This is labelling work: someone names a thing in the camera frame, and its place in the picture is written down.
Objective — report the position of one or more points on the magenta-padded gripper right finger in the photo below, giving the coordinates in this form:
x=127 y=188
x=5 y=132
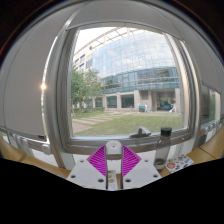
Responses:
x=141 y=173

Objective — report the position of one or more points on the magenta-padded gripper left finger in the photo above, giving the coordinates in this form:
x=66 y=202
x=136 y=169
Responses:
x=85 y=173

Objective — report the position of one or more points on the clear bottle with black cap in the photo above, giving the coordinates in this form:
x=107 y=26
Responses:
x=162 y=148

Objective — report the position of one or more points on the colourful sticker sheet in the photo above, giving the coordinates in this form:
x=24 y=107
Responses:
x=178 y=163

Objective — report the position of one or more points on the white radiator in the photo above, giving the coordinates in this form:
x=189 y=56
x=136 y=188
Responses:
x=211 y=127
x=28 y=142

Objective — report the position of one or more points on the green tree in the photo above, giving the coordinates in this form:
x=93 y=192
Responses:
x=83 y=86

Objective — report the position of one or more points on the glass-fronted building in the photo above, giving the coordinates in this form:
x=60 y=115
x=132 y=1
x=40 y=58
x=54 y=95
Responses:
x=133 y=66

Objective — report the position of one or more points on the grey window frame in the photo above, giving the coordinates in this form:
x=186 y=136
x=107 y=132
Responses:
x=63 y=116

